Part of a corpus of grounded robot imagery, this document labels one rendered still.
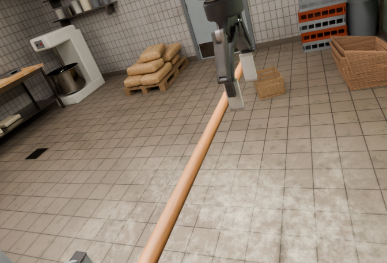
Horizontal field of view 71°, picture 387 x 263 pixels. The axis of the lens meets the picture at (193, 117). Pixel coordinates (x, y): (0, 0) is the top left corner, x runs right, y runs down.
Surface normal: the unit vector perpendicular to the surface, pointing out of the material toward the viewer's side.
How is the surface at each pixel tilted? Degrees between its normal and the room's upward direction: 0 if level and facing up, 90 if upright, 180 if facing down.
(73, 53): 90
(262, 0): 90
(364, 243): 0
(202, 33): 90
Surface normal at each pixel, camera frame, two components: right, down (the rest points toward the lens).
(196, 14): -0.31, 0.54
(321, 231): -0.29, -0.84
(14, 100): 0.91, -0.08
